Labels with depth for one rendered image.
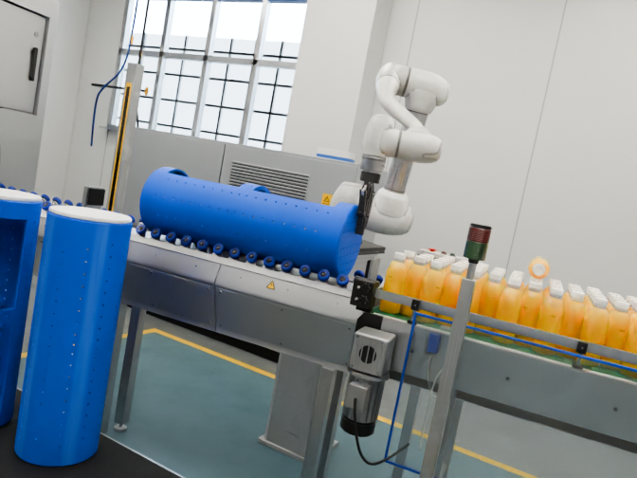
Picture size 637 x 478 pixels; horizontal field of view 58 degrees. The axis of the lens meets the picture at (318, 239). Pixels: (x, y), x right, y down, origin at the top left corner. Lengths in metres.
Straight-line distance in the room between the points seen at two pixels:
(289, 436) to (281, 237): 1.12
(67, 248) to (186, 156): 2.53
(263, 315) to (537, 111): 3.13
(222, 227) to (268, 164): 1.86
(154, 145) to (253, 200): 2.62
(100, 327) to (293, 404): 1.06
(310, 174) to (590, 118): 2.10
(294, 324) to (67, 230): 0.85
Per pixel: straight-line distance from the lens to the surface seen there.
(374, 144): 2.13
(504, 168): 4.73
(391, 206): 2.66
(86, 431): 2.32
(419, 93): 2.62
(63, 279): 2.11
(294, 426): 2.85
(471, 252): 1.68
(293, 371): 2.79
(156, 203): 2.40
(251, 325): 2.26
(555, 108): 4.74
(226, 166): 4.26
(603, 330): 1.94
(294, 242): 2.10
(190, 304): 2.39
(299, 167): 3.92
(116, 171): 3.12
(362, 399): 1.82
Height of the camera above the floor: 1.30
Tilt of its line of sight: 6 degrees down
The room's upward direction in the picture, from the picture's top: 11 degrees clockwise
